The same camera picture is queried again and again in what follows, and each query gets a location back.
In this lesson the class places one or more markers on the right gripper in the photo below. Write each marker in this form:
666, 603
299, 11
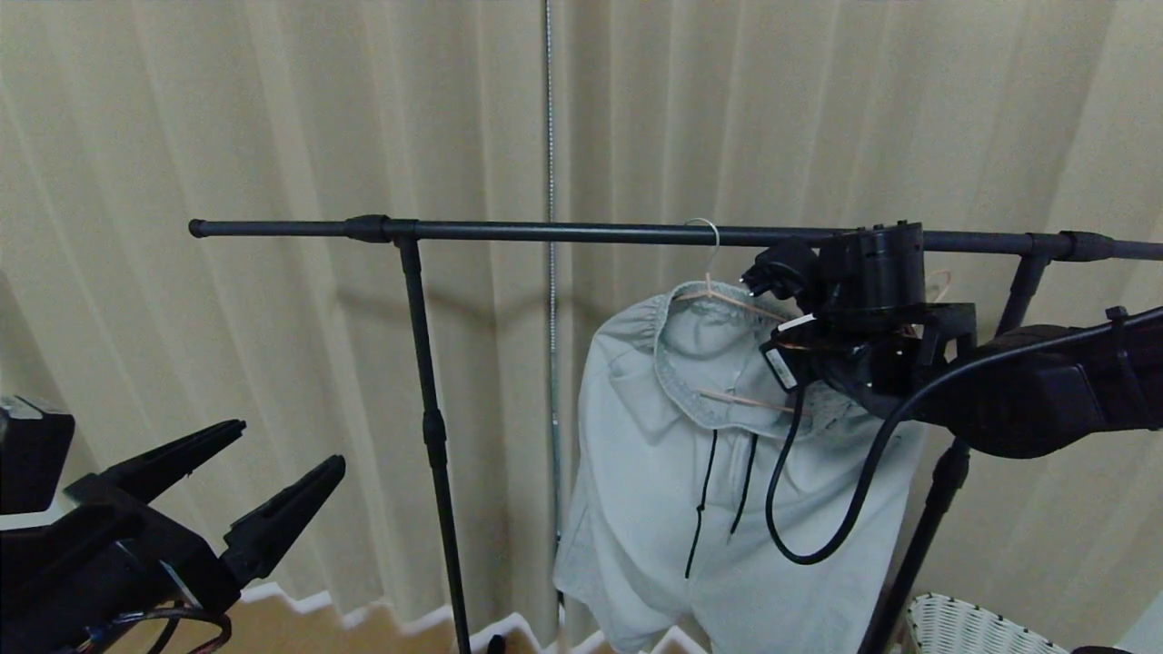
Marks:
845, 359

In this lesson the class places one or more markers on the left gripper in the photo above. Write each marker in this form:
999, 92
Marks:
109, 572

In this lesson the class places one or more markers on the pink clothes hanger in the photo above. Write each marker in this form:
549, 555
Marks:
745, 401
947, 282

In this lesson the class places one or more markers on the pale grey shorts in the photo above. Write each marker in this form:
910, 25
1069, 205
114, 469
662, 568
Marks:
654, 509

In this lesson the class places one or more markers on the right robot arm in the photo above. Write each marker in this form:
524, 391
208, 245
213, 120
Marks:
1045, 400

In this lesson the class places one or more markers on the black clothes rack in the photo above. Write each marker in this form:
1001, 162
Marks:
636, 233

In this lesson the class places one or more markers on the white laundry basket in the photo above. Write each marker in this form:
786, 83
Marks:
963, 627

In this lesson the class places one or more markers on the beige curtain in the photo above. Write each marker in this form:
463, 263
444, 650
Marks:
227, 136

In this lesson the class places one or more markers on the silver curtain wand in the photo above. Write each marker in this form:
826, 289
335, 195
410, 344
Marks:
549, 91

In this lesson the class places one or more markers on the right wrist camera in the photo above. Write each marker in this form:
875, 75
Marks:
781, 263

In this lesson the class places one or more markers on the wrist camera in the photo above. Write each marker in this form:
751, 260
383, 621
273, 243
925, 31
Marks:
32, 454
781, 263

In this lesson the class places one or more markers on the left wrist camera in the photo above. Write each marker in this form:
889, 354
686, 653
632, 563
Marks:
32, 454

